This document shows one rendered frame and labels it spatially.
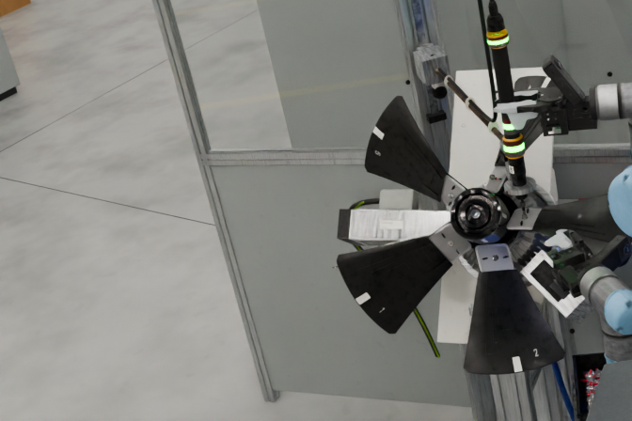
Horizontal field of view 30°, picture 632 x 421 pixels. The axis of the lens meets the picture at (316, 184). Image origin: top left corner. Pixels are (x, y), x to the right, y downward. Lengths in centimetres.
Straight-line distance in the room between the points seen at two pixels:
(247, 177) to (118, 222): 222
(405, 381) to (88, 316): 171
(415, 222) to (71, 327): 258
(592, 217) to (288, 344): 175
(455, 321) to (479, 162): 40
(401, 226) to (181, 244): 277
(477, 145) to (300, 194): 93
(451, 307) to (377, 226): 27
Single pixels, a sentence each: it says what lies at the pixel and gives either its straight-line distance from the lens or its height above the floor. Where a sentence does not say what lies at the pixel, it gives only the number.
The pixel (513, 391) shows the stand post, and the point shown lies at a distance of 307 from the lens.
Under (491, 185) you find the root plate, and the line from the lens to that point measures 271.
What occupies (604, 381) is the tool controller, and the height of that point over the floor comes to 123.
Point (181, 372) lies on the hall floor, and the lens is 462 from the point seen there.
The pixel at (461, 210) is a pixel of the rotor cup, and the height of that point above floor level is 123.
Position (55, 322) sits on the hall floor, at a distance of 525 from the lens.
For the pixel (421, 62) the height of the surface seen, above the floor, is 138.
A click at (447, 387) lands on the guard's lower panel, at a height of 13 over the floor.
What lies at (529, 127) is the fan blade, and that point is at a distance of 268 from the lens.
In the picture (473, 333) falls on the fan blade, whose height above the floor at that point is 102.
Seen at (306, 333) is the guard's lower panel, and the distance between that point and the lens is 405.
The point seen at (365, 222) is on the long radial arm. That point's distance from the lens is 291.
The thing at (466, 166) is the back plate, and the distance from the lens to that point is 297.
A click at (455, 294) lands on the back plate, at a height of 93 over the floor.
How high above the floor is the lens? 247
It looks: 25 degrees down
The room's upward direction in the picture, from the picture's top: 13 degrees counter-clockwise
